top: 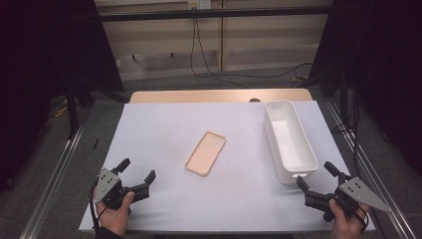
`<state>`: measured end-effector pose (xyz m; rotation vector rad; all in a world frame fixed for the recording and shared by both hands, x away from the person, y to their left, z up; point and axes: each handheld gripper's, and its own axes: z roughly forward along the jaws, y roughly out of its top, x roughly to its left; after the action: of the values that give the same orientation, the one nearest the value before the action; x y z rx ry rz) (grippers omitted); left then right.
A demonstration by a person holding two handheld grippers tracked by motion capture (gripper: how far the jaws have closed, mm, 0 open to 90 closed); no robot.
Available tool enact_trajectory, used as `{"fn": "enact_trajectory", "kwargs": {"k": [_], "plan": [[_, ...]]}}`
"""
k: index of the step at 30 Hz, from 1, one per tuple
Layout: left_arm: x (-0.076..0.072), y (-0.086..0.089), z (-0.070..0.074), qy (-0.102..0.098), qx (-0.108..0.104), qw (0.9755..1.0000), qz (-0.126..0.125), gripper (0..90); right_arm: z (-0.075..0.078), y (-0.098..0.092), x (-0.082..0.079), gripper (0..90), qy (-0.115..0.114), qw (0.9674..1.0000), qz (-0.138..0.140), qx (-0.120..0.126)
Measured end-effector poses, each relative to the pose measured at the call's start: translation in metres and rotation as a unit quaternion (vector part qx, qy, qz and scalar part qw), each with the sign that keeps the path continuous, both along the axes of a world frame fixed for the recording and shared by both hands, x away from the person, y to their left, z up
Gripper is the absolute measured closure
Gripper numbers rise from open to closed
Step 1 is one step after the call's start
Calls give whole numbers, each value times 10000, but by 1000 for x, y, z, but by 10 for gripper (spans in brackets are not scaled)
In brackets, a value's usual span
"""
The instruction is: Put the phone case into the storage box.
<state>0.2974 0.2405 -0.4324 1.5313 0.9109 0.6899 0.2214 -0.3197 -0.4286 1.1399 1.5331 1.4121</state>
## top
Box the black metal stand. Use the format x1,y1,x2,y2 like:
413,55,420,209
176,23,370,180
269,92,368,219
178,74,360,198
65,81,81,139

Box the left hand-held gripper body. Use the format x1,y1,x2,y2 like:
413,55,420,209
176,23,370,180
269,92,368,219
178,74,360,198
94,167,133,210

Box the black curtain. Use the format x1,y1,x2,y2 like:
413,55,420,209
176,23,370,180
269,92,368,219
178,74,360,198
310,0,422,175
0,0,125,192

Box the aluminium floor rail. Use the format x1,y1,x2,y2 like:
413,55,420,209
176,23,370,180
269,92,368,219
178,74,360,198
324,99,420,239
19,109,92,239

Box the person's right hand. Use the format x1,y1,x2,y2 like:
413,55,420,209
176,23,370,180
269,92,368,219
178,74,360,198
328,200,371,239

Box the person's left hand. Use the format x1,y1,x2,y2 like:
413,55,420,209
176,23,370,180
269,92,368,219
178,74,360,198
94,191,135,237

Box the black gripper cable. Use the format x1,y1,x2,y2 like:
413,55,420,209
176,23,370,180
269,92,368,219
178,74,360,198
351,206,370,233
89,183,103,235

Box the white plastic bin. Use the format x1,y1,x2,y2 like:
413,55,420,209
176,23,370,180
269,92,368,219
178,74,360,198
263,100,319,184

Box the beige phone case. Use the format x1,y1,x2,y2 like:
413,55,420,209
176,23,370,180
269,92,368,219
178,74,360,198
184,130,227,177

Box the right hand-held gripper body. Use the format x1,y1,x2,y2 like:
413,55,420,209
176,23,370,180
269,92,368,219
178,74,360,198
322,176,392,223

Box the white table sheet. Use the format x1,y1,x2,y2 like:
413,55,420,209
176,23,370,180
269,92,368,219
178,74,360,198
79,100,376,233

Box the long background desk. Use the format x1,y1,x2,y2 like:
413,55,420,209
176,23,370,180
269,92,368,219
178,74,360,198
94,0,332,23

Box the white wall socket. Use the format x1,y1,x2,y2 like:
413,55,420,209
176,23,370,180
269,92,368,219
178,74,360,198
187,0,212,10

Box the black wall cable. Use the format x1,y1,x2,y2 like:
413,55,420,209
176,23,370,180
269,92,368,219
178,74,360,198
189,18,248,89
195,18,314,80

